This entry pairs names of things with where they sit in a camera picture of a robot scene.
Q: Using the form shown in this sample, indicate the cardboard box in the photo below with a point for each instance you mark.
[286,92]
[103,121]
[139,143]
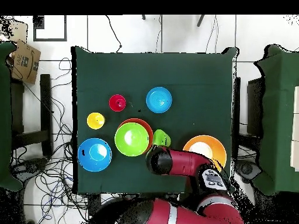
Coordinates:
[26,63]

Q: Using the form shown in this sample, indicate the black stand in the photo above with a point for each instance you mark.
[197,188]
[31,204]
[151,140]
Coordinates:
[45,105]

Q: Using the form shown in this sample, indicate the small green bowl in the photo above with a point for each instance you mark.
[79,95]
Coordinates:
[161,138]

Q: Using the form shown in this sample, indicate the wide shallow red-orange bowl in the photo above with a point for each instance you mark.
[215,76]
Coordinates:
[151,133]

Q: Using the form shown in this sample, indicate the red cup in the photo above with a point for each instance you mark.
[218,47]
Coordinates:
[115,103]

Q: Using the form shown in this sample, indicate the large green bowl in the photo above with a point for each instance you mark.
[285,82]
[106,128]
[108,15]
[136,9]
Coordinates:
[135,144]

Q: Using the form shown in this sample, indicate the dark green tablecloth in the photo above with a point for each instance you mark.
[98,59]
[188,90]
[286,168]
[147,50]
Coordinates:
[151,70]

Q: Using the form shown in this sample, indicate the large orange bowl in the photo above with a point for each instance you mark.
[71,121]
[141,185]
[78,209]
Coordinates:
[217,144]

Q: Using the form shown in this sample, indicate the green cloth covered table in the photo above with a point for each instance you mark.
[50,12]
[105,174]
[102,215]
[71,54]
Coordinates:
[4,116]
[278,116]

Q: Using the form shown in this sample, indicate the white boxes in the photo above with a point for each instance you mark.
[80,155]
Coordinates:
[295,140]

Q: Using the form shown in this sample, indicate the dark square frame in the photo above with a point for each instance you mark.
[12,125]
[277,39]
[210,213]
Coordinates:
[38,23]

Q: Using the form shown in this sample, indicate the black rectangular block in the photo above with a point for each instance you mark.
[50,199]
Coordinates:
[94,203]

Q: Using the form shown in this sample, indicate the yellow cup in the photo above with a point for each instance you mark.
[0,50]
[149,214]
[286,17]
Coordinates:
[94,121]

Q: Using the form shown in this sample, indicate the large blue bowl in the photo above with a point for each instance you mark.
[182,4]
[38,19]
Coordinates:
[88,163]

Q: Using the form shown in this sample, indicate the clear blue ribbed bowl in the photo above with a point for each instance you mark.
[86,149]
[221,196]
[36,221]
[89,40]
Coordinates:
[158,100]

